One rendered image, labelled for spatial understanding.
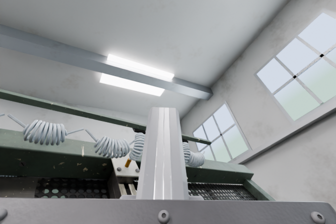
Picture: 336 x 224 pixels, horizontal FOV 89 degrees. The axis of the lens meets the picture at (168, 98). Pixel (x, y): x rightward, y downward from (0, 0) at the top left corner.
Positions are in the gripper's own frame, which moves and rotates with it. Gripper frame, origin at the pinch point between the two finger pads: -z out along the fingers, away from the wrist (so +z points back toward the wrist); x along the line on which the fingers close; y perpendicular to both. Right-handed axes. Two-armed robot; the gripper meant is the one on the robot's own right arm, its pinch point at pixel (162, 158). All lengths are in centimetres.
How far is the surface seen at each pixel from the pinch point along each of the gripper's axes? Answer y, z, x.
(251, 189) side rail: 108, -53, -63
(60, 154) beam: 43, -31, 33
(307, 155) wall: 160, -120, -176
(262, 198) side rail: 106, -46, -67
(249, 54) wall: 101, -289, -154
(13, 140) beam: 36, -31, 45
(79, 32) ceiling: 64, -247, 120
